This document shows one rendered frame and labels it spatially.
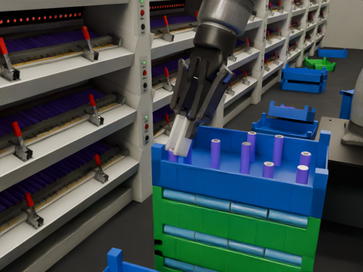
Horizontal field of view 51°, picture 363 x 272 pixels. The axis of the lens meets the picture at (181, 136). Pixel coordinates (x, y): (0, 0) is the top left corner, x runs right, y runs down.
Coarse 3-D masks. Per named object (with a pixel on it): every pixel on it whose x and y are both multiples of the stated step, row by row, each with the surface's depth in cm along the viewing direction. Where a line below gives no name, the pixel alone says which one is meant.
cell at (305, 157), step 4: (304, 152) 68; (308, 152) 68; (300, 156) 68; (304, 156) 67; (308, 156) 67; (300, 160) 68; (304, 160) 67; (308, 160) 67; (300, 164) 68; (304, 164) 68; (308, 164) 68; (308, 172) 69
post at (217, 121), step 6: (186, 0) 179; (192, 0) 178; (198, 0) 176; (186, 6) 180; (192, 6) 179; (198, 6) 177; (192, 48) 186; (222, 102) 196; (222, 108) 198; (216, 114) 192; (222, 114) 199; (216, 120) 193; (222, 120) 201; (210, 126) 196; (216, 126) 194; (222, 126) 202
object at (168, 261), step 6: (168, 258) 77; (168, 264) 77; (174, 264) 76; (180, 264) 76; (186, 264) 76; (192, 264) 75; (186, 270) 77; (192, 270) 75; (198, 270) 75; (204, 270) 74; (210, 270) 74
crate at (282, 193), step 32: (224, 128) 83; (160, 160) 68; (192, 160) 80; (224, 160) 80; (256, 160) 80; (288, 160) 80; (320, 160) 76; (192, 192) 68; (224, 192) 65; (256, 192) 63; (288, 192) 61; (320, 192) 59
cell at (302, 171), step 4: (300, 168) 62; (304, 168) 62; (308, 168) 62; (300, 172) 62; (304, 172) 61; (296, 176) 63; (300, 176) 62; (304, 176) 62; (296, 180) 63; (300, 180) 62; (304, 180) 62
